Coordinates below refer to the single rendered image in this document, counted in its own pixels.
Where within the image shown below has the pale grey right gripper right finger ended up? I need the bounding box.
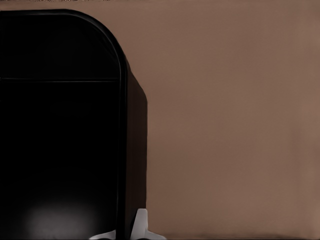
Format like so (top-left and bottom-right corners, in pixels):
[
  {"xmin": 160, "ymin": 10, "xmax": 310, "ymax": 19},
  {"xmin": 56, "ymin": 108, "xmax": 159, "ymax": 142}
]
[{"xmin": 130, "ymin": 208, "xmax": 167, "ymax": 240}]

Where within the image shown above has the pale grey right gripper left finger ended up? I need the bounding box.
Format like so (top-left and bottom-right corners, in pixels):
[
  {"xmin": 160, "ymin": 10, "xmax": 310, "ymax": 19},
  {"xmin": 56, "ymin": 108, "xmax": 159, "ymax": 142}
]
[{"xmin": 88, "ymin": 230, "xmax": 117, "ymax": 240}]

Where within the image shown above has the black plastic tray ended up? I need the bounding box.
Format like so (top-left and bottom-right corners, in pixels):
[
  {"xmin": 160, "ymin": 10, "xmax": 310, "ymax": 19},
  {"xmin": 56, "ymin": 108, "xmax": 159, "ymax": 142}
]
[{"xmin": 0, "ymin": 8, "xmax": 149, "ymax": 240}]

